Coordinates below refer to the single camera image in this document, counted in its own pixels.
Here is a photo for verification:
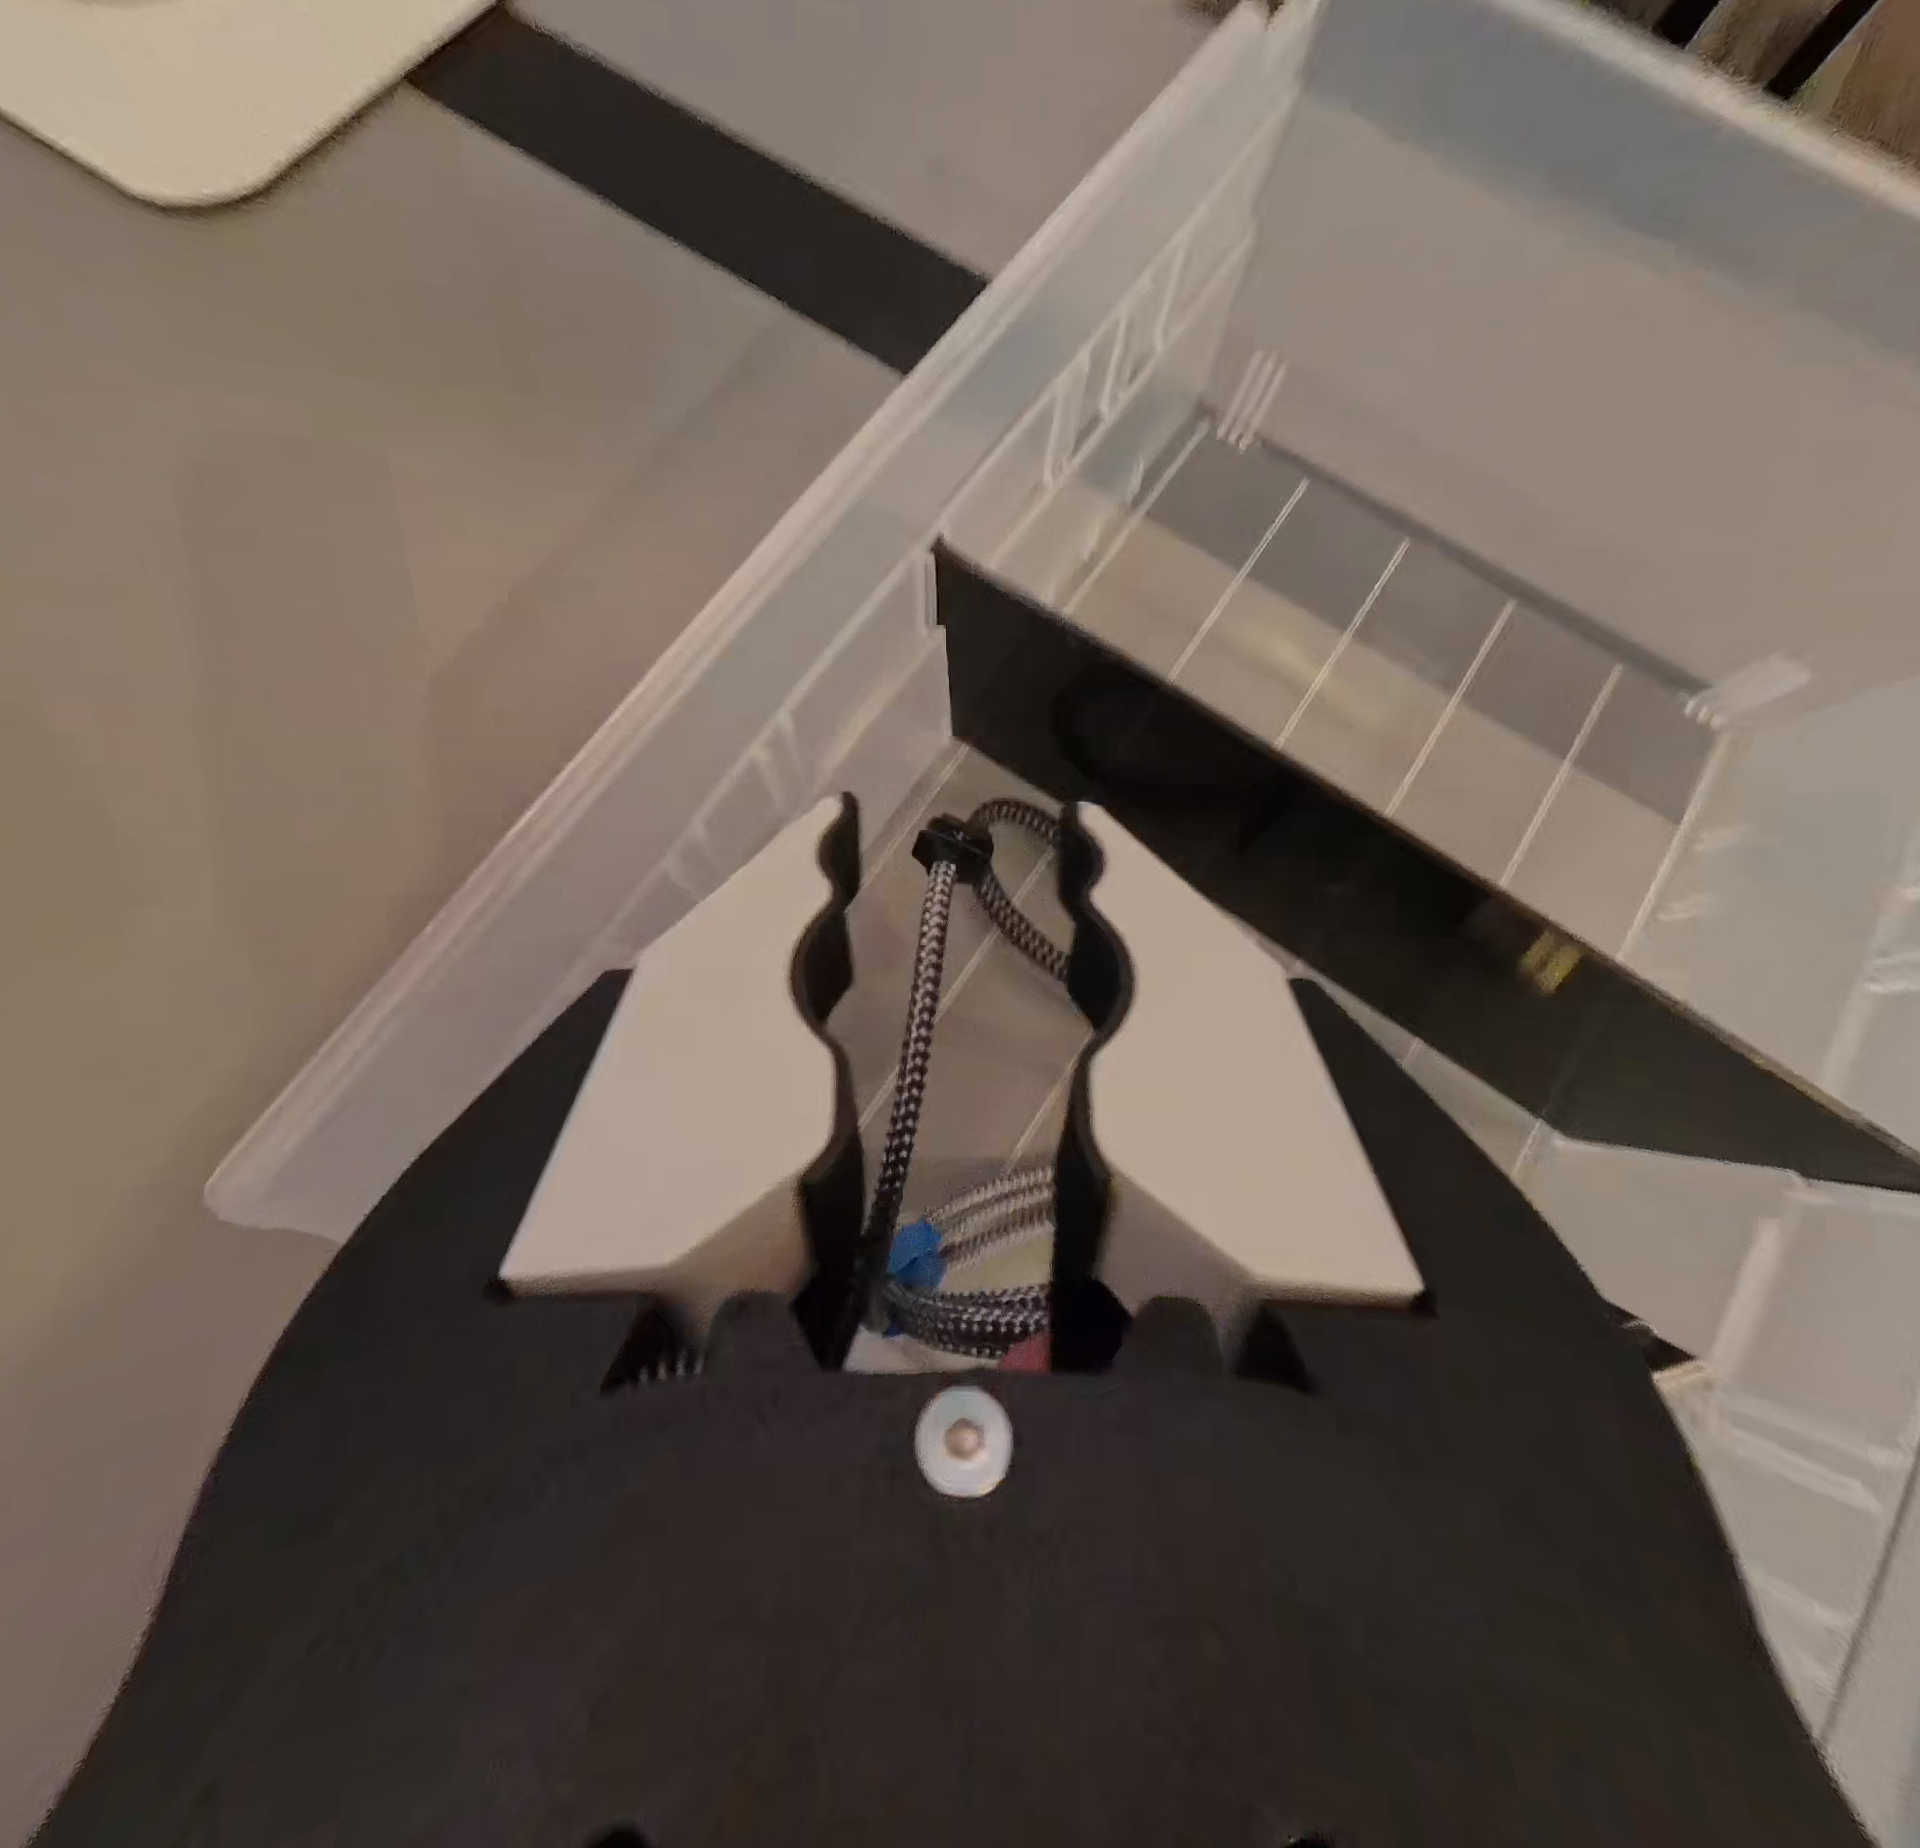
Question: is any white document stand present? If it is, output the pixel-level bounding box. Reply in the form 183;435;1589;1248
0;0;535;208

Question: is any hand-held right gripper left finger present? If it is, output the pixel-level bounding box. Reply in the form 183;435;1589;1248
496;800;865;1357

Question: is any braided usb cable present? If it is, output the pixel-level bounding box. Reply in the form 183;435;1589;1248
856;800;1083;1345

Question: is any clear plastic organizer box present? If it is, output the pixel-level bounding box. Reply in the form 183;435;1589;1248
205;0;1920;1805

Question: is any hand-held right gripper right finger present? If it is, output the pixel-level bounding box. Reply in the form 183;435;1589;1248
1051;808;1426;1362

